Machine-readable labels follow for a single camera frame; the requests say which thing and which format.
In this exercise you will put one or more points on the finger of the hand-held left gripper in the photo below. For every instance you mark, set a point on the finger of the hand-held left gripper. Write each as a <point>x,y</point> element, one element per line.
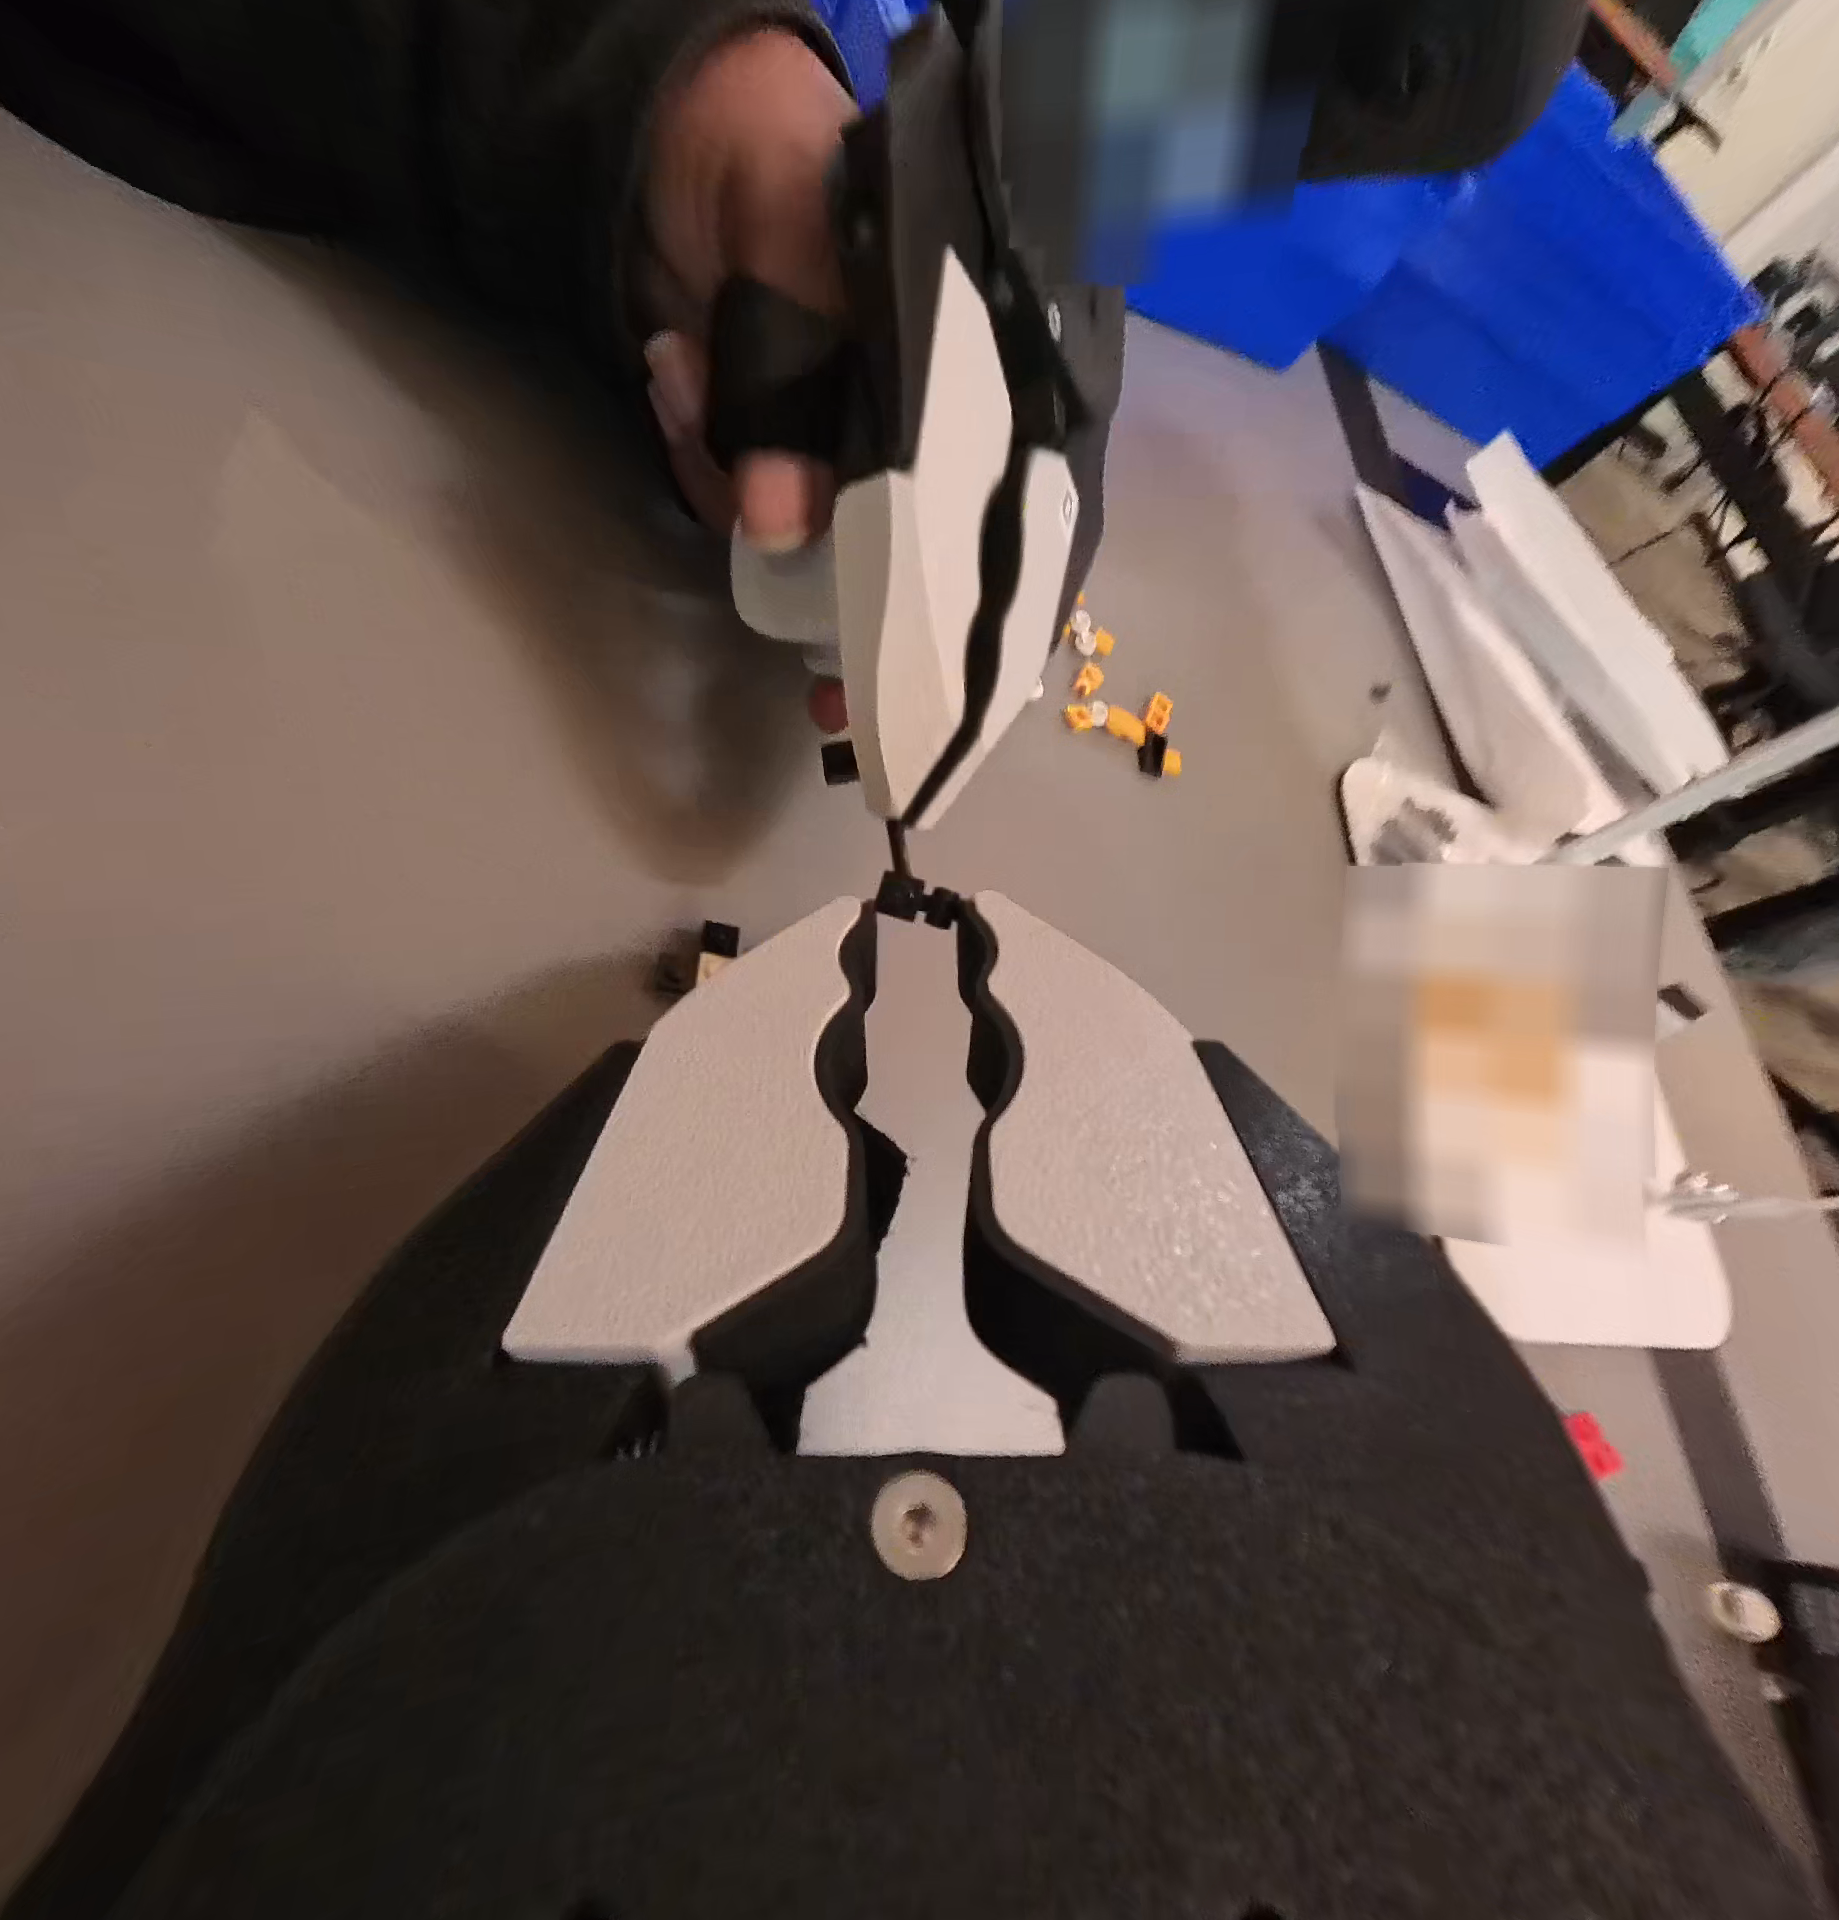
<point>919,600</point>
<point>1047,571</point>

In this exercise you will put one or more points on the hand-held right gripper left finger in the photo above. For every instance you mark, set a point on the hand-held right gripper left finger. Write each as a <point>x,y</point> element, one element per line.
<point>709,1186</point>

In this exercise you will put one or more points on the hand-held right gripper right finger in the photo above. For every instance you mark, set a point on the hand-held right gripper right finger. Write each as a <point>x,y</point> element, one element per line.
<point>1144,1186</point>

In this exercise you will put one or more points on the small lego windshield assembly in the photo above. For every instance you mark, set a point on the small lego windshield assembly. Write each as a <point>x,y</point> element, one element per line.
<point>716,941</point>

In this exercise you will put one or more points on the small black lego clip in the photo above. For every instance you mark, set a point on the small black lego clip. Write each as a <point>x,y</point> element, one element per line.
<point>907,903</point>

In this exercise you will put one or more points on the person's left forearm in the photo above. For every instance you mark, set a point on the person's left forearm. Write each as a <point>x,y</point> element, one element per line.
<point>410,90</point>

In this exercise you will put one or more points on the pile of small lego pieces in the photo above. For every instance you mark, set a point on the pile of small lego pieces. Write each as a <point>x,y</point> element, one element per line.
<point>1121,720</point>

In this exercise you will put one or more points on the small black lego piece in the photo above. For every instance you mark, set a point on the small black lego piece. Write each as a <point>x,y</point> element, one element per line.
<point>834,766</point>

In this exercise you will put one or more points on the small red lego piece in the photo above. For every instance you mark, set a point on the small red lego piece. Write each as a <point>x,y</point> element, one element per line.
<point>1590,1443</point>

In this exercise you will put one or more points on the large lego vehicle build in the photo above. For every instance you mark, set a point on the large lego vehicle build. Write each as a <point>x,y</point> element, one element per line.
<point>1826,1681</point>

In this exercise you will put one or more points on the person's left hand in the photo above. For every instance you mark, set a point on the person's left hand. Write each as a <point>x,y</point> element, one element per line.
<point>740,181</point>

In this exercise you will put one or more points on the clear plastic bag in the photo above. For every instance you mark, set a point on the clear plastic bag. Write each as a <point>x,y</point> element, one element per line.
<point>1421,816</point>

